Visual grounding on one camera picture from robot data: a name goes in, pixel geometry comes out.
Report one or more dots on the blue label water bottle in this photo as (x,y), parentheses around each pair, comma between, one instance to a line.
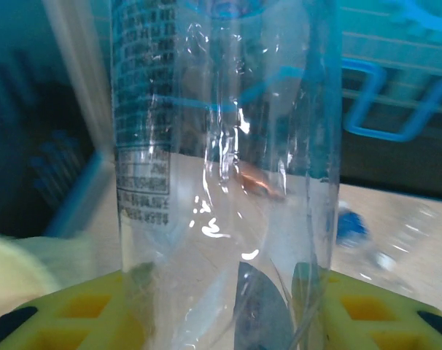
(352,226)

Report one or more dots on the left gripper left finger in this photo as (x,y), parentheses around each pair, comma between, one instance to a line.
(60,321)

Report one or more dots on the pale yellow round bin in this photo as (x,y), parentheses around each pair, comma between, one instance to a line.
(9,270)

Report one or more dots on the clear bottle with text label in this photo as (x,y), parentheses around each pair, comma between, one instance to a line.
(206,109)

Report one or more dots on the brown label tea bottle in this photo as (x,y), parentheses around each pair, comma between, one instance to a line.
(257,182)

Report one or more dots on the large ribbed clear bottle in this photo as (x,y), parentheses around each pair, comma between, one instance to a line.
(399,240)

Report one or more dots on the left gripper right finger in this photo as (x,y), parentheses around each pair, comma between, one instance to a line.
(381,321)

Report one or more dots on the aluminium frame post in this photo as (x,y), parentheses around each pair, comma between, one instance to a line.
(78,73)

